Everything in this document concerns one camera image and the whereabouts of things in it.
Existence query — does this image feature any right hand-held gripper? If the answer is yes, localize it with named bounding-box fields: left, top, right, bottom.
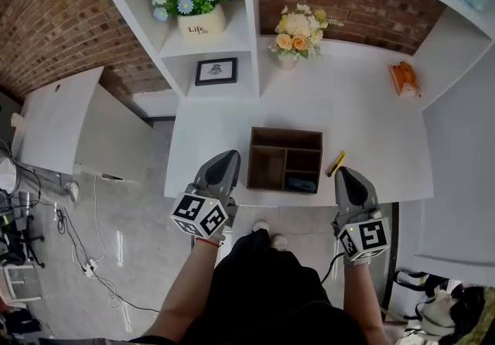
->
left=330, top=166, right=391, bottom=261

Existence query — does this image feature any black office chair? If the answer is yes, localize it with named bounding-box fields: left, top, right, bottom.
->
left=0, top=190, right=46, bottom=270

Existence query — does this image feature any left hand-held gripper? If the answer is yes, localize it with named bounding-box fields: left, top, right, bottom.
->
left=169, top=149, right=241, bottom=240

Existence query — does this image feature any white pot with blue flowers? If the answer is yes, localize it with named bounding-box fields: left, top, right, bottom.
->
left=151, top=0, right=240, bottom=46

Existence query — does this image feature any brown wooden organizer box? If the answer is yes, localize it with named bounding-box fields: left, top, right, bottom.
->
left=246, top=126, right=324, bottom=195

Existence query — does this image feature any black floor cable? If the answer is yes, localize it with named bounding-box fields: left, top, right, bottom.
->
left=90, top=272, right=160, bottom=314

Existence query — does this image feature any person's right forearm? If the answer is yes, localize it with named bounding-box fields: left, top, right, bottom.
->
left=343, top=264, right=391, bottom=345

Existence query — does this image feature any plain white desk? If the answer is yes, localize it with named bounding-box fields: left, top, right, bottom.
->
left=11, top=67, right=155, bottom=185

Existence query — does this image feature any black and white backpack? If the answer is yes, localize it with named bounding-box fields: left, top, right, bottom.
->
left=394, top=269, right=495, bottom=339

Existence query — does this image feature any white desk with shelves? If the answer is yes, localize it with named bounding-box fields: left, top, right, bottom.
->
left=77, top=0, right=495, bottom=208

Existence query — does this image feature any orange fruit ornament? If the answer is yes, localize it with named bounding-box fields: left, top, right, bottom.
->
left=388, top=60, right=422, bottom=99

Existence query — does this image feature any white floor cable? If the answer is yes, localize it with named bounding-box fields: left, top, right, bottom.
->
left=71, top=172, right=128, bottom=309

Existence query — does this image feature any person's black clothing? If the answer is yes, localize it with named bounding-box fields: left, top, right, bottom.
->
left=181, top=227, right=368, bottom=345

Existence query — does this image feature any person's left forearm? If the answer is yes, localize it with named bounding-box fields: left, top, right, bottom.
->
left=137, top=242, right=222, bottom=345

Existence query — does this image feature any brown stool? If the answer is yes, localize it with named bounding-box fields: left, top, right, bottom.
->
left=381, top=306, right=411, bottom=345

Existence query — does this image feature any white stool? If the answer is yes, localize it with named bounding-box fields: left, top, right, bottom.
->
left=2, top=264, right=43, bottom=302

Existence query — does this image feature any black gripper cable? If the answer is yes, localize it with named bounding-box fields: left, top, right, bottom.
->
left=317, top=253, right=345, bottom=283

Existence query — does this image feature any person's right hand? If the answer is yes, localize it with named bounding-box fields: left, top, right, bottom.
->
left=343, top=254, right=370, bottom=268

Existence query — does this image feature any yellow flower bouquet in vase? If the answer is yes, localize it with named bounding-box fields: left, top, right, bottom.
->
left=268, top=3, right=344, bottom=70

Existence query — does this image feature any person's left hand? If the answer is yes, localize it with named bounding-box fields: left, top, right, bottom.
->
left=194, top=233, right=226, bottom=246

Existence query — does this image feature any black picture frame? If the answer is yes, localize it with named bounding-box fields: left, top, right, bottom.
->
left=194, top=57, right=238, bottom=87

